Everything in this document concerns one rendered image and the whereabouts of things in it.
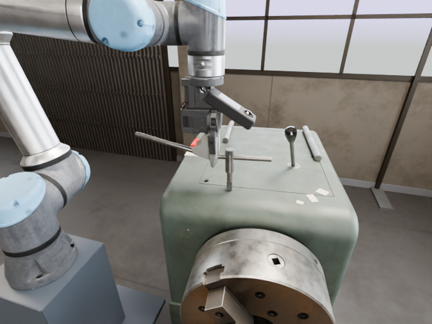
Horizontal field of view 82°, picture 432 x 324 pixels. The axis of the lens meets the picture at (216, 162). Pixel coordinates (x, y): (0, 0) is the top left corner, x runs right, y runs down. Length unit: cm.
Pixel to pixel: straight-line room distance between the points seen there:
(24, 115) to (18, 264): 33
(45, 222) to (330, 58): 265
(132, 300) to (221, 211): 59
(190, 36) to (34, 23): 24
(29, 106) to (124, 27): 39
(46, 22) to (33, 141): 34
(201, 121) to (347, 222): 39
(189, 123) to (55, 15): 28
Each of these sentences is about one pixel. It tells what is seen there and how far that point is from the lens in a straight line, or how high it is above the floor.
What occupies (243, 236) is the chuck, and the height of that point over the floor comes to 123.
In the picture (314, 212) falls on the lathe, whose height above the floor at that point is 125.
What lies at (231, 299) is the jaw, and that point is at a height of 118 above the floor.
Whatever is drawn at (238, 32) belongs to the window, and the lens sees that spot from 288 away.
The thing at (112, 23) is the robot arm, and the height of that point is 163.
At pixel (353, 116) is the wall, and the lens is 302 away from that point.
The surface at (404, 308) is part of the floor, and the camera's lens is 227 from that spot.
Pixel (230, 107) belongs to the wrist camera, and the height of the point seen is 148.
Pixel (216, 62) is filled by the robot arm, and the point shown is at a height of 156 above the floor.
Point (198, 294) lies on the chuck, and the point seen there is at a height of 116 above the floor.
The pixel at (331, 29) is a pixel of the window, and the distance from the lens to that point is 284.
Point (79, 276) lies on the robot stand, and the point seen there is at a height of 108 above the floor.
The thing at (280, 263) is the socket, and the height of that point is 123.
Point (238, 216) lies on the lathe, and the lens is 60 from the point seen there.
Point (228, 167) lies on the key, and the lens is 60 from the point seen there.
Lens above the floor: 162
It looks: 28 degrees down
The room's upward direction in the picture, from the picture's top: straight up
